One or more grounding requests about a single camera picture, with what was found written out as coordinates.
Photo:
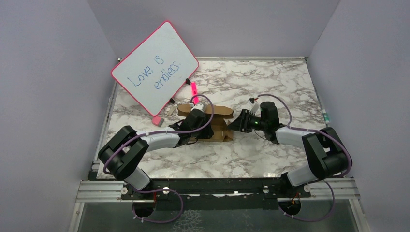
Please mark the pink grey whiteboard eraser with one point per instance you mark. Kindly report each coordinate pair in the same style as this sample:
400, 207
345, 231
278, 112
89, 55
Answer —
157, 121

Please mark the pink marker pen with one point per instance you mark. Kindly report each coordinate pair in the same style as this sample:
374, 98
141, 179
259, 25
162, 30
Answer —
194, 91

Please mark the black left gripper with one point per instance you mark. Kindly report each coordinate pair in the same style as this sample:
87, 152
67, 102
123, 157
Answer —
208, 132

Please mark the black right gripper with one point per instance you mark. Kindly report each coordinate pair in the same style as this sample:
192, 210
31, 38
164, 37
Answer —
241, 123

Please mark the pink-framed whiteboard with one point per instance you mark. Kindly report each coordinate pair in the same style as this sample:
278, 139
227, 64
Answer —
156, 69

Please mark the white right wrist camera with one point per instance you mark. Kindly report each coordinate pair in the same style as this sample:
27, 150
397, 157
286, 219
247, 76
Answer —
254, 105

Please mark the aluminium frame rail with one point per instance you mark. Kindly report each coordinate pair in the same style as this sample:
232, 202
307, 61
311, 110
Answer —
334, 206

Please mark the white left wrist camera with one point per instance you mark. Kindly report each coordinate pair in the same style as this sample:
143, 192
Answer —
200, 107

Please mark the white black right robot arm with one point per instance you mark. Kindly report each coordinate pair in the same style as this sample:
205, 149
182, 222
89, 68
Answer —
324, 151

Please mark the green white glue stick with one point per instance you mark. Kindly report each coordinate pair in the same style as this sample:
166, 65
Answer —
325, 116

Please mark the brown cardboard box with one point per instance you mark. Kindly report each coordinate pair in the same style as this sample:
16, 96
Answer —
217, 130

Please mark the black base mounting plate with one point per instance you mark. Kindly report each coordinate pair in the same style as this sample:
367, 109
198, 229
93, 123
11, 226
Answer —
164, 194

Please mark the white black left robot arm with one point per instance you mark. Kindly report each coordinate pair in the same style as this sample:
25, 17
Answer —
123, 153

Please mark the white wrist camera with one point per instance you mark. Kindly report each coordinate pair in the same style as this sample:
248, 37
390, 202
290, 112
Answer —
254, 105
200, 107

